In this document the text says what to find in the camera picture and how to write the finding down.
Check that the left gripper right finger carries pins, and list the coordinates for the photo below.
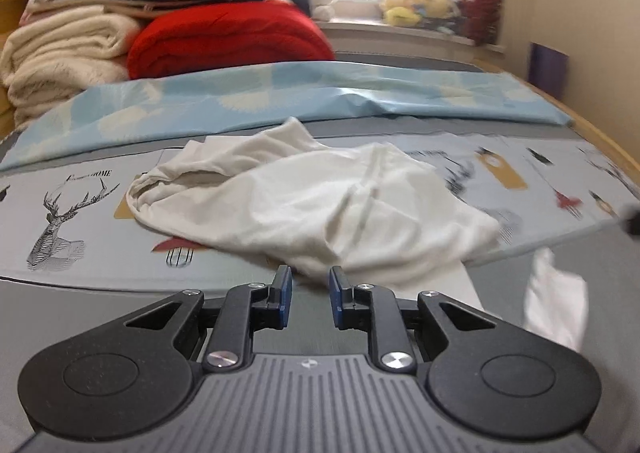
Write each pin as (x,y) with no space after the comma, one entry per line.
(488,375)

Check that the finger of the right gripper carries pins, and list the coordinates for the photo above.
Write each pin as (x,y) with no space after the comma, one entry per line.
(629,220)

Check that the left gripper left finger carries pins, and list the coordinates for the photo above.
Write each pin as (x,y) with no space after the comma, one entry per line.
(129,375)

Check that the white small garment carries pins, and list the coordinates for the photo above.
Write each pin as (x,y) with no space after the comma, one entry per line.
(381,216)

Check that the white cloth piece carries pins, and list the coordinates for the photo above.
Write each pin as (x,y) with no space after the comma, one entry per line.
(556,302)

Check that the grey patterned bed sheet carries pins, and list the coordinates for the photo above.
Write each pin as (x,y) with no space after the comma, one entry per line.
(73,257)

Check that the purple box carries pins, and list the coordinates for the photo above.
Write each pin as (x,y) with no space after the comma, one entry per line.
(547,70)

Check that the dark red bag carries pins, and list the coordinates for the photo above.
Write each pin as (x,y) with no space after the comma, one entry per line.
(481,20)

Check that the light blue patterned quilt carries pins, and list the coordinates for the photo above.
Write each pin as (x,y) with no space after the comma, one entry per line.
(256,96)

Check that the yellow plush toys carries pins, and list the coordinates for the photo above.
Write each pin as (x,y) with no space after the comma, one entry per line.
(415,13)

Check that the cream fleece folded blanket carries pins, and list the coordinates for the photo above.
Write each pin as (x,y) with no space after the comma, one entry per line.
(50,61)

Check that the red folded blanket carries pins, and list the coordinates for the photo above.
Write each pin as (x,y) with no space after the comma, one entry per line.
(226,36)

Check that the white plush toy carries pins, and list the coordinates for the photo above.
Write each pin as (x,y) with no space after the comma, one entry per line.
(322,10)

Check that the wooden bed frame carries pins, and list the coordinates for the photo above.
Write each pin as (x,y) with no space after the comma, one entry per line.
(611,149)

